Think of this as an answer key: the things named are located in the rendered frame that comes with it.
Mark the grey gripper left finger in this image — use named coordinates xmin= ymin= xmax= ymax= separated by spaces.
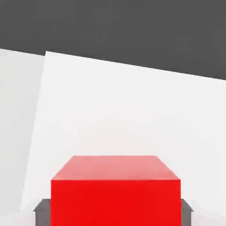
xmin=3 ymin=198 xmax=52 ymax=226

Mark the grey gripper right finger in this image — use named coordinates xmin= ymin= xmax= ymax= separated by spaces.
xmin=180 ymin=198 xmax=224 ymax=226

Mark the small red cube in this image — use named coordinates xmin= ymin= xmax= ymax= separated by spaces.
xmin=50 ymin=155 xmax=182 ymax=226

